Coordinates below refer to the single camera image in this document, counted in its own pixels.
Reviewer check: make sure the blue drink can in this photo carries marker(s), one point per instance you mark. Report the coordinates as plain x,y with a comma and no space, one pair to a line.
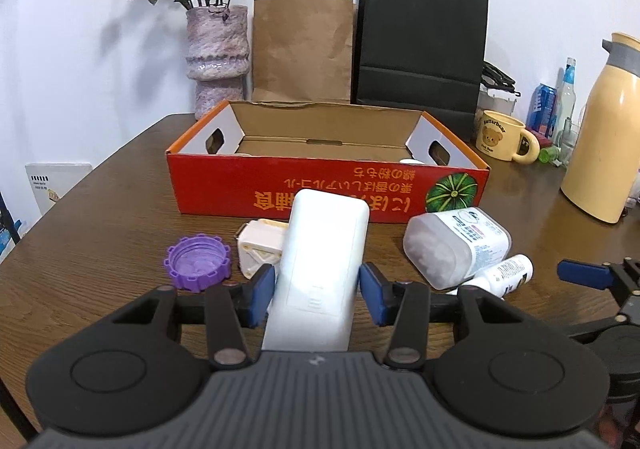
542,106

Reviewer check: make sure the white plug adapter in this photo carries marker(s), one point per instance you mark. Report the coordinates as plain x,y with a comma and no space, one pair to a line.
260,244

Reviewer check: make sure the pink small box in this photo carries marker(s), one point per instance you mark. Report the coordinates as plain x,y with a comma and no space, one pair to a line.
539,134

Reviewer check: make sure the clear container with white label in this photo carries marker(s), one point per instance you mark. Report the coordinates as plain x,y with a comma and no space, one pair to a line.
450,244

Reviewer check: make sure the black paper bag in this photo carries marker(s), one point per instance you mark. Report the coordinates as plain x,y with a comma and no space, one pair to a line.
420,39

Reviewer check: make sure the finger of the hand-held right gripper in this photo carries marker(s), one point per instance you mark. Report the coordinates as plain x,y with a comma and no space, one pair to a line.
595,326
582,274

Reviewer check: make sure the yellow thermos jug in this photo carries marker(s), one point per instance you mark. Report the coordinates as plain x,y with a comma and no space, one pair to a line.
605,139

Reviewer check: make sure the purple notched bottle cap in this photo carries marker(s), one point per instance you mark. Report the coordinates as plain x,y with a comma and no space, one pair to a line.
195,261

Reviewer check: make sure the brown paper bag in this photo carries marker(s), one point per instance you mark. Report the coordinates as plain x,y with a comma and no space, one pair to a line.
302,49

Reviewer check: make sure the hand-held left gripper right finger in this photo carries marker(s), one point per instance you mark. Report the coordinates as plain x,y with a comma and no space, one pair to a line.
372,291

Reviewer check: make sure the red cardboard box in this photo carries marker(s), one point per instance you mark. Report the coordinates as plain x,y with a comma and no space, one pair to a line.
300,194

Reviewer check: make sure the clear bottle with blue cap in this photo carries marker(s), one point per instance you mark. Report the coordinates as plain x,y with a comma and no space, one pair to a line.
567,89

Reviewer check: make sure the white spray bottle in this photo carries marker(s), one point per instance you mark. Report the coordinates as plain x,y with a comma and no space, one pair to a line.
507,271

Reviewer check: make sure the yellow bear mug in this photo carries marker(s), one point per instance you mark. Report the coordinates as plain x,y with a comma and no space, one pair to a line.
495,136

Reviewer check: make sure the blue and white bag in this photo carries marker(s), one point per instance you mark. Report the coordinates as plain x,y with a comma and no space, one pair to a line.
5,239

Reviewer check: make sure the white remote control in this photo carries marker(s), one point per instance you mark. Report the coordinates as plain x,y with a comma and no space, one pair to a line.
320,249

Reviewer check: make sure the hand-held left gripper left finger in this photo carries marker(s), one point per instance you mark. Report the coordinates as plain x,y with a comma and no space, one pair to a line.
262,294

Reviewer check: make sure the purple mottled vase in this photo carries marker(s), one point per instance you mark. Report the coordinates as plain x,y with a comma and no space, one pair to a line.
217,54

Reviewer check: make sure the white wall panel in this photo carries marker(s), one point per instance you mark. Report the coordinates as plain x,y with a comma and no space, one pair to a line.
55,189

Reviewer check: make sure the green small bottle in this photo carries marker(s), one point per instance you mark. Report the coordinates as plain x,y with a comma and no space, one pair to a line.
549,155

